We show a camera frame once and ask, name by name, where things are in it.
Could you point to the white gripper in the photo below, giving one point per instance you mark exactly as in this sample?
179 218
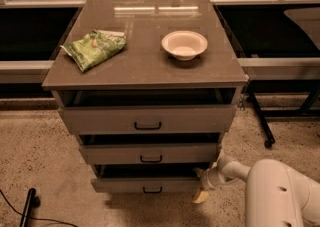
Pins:
207 180

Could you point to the grey bottom drawer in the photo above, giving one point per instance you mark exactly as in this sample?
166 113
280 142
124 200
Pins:
148 179

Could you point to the grey drawer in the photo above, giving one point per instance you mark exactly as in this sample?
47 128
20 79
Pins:
148 179
147 119
149 153

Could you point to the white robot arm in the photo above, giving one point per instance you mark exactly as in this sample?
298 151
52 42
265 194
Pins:
276 195

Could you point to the grey top drawer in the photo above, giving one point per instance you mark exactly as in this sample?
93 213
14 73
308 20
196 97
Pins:
147 119

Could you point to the grey drawer cabinet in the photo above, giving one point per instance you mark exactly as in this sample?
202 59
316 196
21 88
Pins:
143 73

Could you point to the grey middle drawer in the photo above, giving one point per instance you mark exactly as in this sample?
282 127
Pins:
149 153

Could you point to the black stand leg with caster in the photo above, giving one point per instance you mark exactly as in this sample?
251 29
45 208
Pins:
268 134

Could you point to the white paper bowl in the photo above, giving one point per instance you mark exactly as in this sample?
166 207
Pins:
184 45

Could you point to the black leg bottom left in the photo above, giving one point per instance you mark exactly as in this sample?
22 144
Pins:
32 201

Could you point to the green chip bag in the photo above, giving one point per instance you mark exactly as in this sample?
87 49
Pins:
94 48

